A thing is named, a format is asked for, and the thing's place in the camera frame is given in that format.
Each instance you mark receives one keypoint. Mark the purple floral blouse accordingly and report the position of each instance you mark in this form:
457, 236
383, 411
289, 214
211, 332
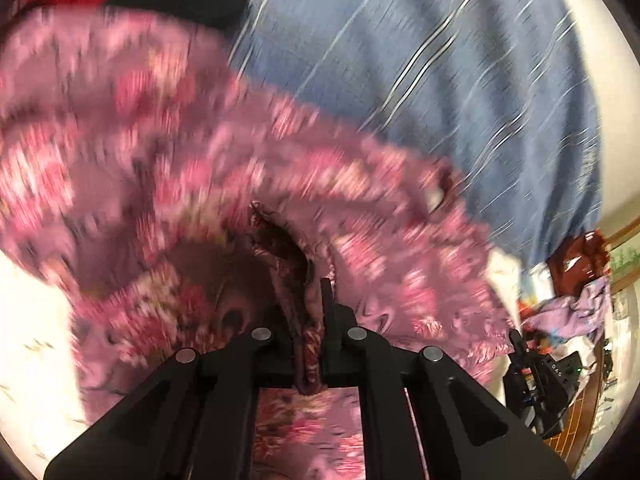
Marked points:
174, 204

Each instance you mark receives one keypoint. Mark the blue plaid blanket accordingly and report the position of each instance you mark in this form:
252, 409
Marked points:
497, 86

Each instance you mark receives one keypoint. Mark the dark red plastic bag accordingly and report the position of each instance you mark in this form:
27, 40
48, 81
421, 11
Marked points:
577, 262

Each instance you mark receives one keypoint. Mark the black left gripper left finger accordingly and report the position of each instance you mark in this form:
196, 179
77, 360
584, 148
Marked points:
194, 417

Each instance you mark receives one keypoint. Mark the white leaf-print bed sheet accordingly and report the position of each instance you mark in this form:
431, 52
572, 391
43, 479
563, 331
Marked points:
41, 410

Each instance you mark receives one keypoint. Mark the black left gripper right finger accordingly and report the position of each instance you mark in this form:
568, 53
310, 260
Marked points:
422, 415

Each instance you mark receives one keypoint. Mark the lilac crumpled cloth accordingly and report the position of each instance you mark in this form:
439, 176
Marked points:
568, 317

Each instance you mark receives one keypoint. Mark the wooden framed bamboo glass door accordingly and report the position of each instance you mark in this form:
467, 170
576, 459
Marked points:
622, 245

